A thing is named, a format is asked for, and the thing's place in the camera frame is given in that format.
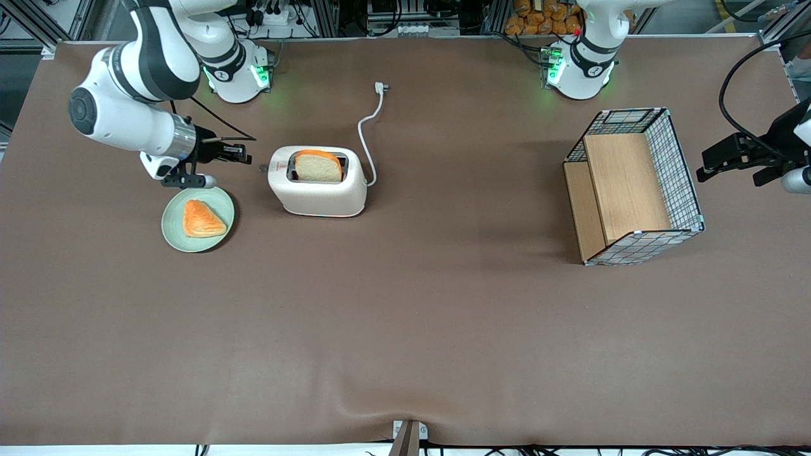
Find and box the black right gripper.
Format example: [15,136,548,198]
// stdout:
[191,125,253,167]

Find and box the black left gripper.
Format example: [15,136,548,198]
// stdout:
[696,130,788,184]

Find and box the white two-slot toaster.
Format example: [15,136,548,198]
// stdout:
[258,146,369,219]

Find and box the triangular orange pastry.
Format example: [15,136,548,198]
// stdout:
[182,199,228,239]

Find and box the sliced bread with orange crust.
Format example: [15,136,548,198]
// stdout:
[295,149,344,184]

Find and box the wooden stepped shelf insert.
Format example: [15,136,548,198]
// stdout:
[563,132,673,262]

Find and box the pale green round plate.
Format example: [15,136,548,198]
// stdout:
[161,185,236,253]

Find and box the white power strip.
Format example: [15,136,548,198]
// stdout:
[249,2,293,27]

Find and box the bag of orange bread rolls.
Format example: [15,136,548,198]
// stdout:
[504,0,584,36]

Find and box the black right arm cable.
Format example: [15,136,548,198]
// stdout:
[170,95,258,143]

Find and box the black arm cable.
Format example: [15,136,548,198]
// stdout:
[170,95,258,143]
[718,32,811,159]

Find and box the black wire mesh basket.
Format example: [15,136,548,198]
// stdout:
[563,107,706,267]

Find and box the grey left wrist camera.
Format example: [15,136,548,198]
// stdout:
[753,165,811,194]

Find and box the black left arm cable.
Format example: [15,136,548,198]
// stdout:
[718,32,811,159]

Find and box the white toaster power cable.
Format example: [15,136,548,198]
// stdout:
[357,81,390,188]

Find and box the aluminium frame profile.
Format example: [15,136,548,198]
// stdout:
[756,0,811,46]
[0,0,96,51]

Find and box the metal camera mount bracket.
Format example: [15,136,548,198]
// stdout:
[391,419,429,456]

